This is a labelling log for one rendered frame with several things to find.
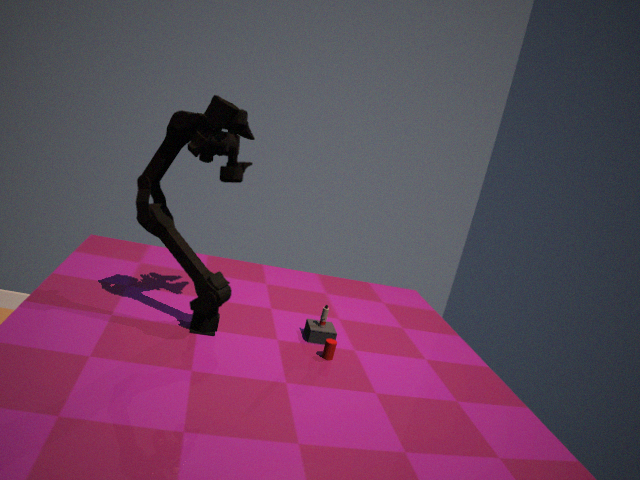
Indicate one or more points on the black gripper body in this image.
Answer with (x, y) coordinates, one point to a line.
(230, 148)

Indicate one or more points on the red cylinder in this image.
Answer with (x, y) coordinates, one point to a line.
(329, 349)

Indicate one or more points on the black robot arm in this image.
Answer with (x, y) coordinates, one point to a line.
(204, 132)

